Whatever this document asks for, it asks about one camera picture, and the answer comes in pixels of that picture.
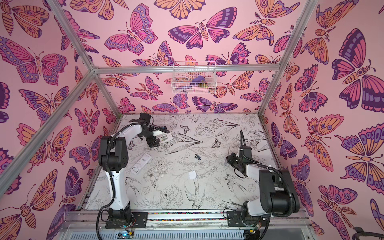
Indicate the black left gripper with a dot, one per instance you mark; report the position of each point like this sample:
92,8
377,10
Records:
151,141

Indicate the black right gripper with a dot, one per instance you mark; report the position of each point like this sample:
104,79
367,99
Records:
233,160

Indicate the small white remote control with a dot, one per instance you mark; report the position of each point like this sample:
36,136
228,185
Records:
165,138

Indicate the long white remote control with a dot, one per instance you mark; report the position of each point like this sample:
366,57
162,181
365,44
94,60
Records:
141,163

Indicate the white battery cover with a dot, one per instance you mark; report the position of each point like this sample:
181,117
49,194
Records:
192,175

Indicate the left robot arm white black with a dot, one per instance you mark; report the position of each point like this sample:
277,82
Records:
114,158

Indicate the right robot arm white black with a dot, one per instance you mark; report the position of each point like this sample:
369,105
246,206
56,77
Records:
277,194

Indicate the purple item in basket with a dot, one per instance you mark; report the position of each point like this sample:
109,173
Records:
199,79

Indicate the green circuit board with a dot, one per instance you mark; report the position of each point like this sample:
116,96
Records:
124,235

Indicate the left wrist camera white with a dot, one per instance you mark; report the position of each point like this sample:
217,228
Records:
163,129

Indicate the white wire basket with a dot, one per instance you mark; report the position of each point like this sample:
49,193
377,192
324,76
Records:
194,77

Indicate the aluminium cage frame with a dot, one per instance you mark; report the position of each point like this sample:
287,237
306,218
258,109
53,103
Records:
93,74

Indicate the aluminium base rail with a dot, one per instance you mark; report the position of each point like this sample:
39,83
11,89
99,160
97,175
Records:
189,225

